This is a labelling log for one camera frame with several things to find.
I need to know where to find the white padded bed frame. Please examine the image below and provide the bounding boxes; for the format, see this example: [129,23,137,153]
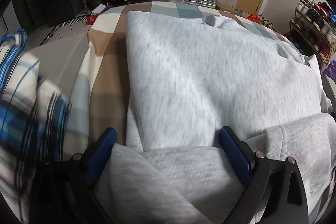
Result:
[322,73,336,109]

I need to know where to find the shoe rack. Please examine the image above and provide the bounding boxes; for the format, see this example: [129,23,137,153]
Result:
[289,0,336,65]

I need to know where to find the purple cloth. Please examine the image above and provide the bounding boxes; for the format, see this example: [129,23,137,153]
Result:
[325,60,336,80]

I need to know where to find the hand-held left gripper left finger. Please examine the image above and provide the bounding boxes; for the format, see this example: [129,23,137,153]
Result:
[29,127,118,224]

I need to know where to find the checked bed sheet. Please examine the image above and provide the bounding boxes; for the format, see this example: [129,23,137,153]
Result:
[29,0,294,151]

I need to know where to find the blue white plaid shirt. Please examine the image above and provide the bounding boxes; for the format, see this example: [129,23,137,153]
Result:
[0,28,72,224]

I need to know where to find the grey sweatshirt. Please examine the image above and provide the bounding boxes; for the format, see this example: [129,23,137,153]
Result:
[97,11,336,224]

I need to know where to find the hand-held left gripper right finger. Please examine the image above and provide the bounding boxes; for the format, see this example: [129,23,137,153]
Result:
[219,126,310,224]

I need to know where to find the flat cardboard box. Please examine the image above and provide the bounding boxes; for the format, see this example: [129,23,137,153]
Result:
[215,4,244,16]

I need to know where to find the grey dotted rug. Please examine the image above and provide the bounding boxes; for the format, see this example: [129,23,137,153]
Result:
[39,17,91,46]

